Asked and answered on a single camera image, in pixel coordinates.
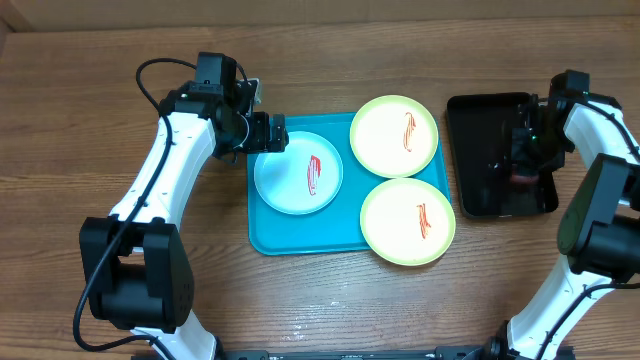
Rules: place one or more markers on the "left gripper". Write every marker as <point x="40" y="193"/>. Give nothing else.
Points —
<point x="261" y="141"/>

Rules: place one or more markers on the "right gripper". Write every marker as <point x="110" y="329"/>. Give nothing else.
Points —
<point x="520" y="163"/>

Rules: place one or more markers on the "red and green sponge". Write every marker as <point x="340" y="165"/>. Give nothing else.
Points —
<point x="520" y="179"/>

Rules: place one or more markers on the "light blue plate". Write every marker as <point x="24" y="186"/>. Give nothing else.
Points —
<point x="304" y="178"/>

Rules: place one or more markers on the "yellow-green plate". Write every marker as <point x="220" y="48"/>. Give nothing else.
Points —
<point x="394" y="136"/>
<point x="407" y="222"/>

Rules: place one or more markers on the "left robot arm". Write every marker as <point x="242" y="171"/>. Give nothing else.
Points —
<point x="139" y="282"/>

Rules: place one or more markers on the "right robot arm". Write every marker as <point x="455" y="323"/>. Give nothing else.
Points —
<point x="599" y="249"/>

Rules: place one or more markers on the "black plastic tray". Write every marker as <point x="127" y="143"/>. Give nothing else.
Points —
<point x="480" y="137"/>

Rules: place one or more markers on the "teal plastic tray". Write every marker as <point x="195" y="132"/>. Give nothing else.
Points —
<point x="335" y="227"/>

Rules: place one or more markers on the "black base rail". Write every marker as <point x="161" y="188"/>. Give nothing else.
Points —
<point x="473" y="352"/>

